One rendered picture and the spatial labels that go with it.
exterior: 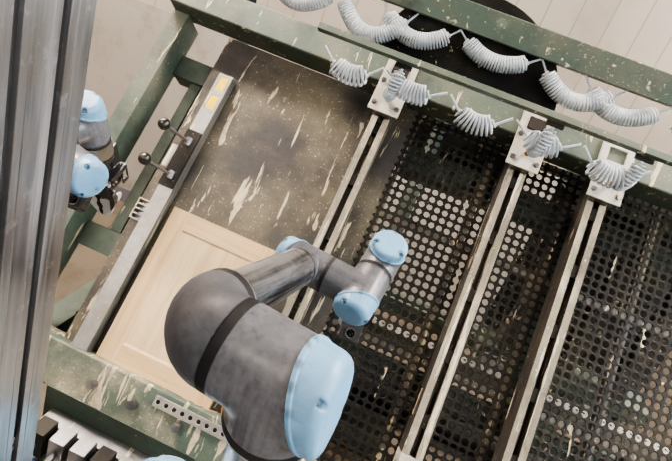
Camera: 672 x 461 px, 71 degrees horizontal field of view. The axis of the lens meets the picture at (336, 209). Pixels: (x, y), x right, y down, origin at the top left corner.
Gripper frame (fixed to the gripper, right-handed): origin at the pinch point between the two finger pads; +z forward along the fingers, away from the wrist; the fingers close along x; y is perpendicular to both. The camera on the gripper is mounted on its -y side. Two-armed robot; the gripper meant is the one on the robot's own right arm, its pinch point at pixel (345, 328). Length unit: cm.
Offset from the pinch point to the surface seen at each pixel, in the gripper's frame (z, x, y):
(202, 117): 0, 65, 52
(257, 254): 16.3, 30.9, 21.3
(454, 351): 10.2, -32.0, 11.2
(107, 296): 30, 67, -2
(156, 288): 28, 55, 5
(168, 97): 143, 169, 206
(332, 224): 5.6, 12.8, 34.3
